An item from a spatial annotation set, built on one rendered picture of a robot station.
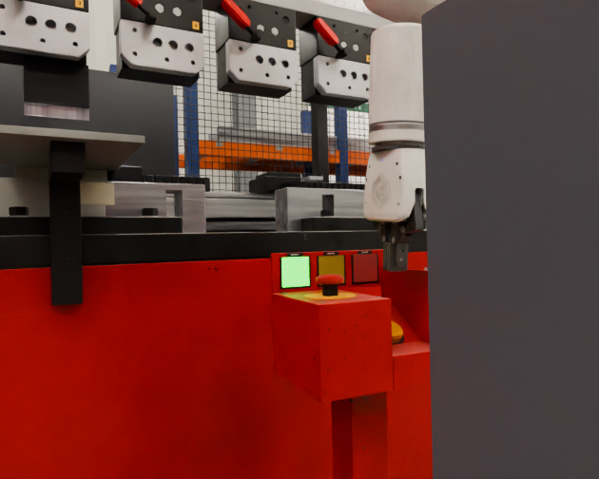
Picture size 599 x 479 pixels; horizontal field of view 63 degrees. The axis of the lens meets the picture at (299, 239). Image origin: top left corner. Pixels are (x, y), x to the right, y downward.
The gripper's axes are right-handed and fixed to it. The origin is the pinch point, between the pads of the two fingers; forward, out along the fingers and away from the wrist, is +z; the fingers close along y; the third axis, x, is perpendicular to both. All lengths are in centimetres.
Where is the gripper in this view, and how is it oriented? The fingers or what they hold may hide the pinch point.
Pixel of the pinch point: (395, 257)
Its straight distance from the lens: 71.8
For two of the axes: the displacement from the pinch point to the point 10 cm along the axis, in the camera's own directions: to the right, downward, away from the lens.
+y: 4.1, 0.7, -9.1
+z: -0.1, 10.0, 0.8
